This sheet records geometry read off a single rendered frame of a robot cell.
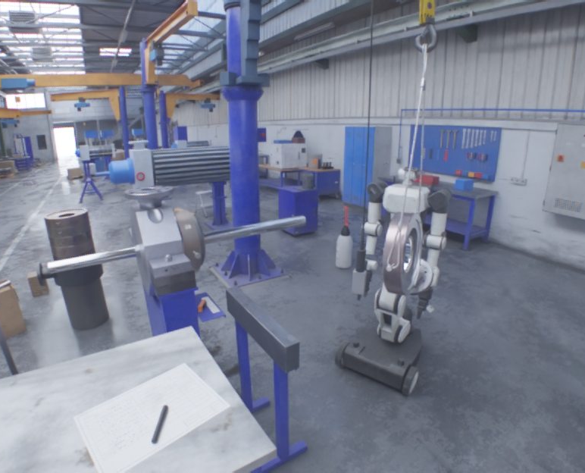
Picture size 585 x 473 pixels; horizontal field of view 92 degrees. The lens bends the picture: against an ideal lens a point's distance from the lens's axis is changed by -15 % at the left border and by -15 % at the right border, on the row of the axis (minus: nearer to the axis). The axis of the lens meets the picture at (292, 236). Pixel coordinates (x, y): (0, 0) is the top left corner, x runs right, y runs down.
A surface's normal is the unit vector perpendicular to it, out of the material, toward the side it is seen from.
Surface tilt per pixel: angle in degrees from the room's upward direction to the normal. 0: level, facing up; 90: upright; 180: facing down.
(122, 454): 0
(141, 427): 0
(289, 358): 90
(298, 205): 90
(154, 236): 45
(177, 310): 90
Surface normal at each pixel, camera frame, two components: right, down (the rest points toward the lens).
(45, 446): 0.00, -0.95
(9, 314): 0.80, 0.19
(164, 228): 0.39, -0.49
